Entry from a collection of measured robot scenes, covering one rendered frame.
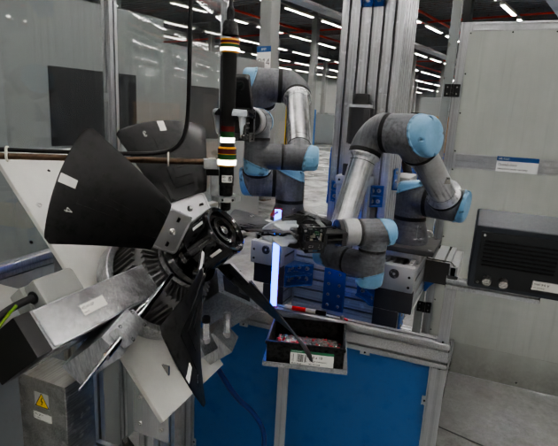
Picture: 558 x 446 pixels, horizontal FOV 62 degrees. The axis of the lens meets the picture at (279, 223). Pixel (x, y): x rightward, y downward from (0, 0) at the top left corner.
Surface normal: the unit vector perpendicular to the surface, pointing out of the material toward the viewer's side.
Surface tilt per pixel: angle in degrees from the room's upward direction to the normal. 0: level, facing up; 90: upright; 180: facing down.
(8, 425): 90
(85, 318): 50
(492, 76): 90
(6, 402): 90
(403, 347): 90
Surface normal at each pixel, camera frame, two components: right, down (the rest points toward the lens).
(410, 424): -0.38, 0.19
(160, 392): 0.74, -0.52
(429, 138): 0.68, 0.12
